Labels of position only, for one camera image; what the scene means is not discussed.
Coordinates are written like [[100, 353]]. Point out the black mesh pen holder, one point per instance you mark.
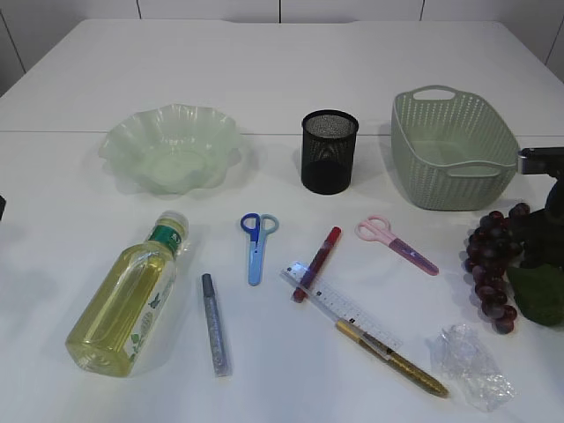
[[328, 145]]

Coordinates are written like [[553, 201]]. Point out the clear plastic sheet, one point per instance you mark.
[[458, 354]]

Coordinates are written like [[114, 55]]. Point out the gold glitter pen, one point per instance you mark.
[[392, 359]]

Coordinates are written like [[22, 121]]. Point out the red glitter pen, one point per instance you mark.
[[315, 266]]

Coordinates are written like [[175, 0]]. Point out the clear plastic ruler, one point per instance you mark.
[[344, 312]]

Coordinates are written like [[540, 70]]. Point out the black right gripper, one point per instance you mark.
[[540, 233]]

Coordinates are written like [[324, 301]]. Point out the silver glitter pen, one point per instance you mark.
[[219, 349]]

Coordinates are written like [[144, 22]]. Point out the pale green wavy glass plate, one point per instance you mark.
[[173, 149]]

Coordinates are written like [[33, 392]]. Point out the pale green plastic basket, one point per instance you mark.
[[454, 154]]

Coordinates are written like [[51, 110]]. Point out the yellow tea plastic bottle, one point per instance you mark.
[[109, 336]]

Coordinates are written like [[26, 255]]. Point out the pink handled scissors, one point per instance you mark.
[[378, 228]]

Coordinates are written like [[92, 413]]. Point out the blue handled scissors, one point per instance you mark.
[[258, 227]]

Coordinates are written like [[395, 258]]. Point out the purple grape bunch with leaf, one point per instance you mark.
[[504, 289]]

